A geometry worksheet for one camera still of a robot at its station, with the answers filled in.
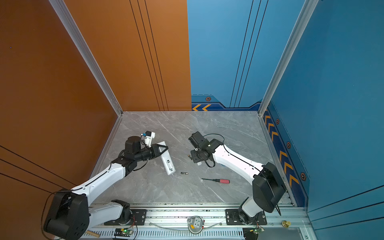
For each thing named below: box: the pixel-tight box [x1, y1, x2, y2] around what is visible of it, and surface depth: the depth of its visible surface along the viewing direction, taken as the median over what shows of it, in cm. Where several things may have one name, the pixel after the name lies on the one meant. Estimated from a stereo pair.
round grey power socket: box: [186, 215, 204, 234], surface depth 68 cm
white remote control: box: [156, 141, 176, 176], surface depth 81 cm
